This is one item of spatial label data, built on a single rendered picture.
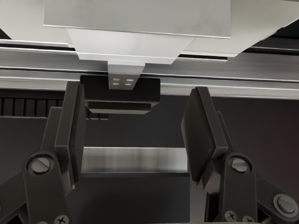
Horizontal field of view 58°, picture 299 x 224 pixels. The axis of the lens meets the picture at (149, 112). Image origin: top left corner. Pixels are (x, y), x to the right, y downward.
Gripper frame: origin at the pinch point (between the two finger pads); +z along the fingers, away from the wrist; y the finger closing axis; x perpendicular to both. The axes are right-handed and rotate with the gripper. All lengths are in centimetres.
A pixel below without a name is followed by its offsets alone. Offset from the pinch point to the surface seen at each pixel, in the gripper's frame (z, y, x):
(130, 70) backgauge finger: 13.5, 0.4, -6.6
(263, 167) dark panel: 31, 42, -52
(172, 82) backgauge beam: 27.3, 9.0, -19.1
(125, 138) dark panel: 37, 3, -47
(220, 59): 11.7, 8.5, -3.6
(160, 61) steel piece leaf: 11.9, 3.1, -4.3
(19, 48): 11.7, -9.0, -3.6
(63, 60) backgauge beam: 29.1, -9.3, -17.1
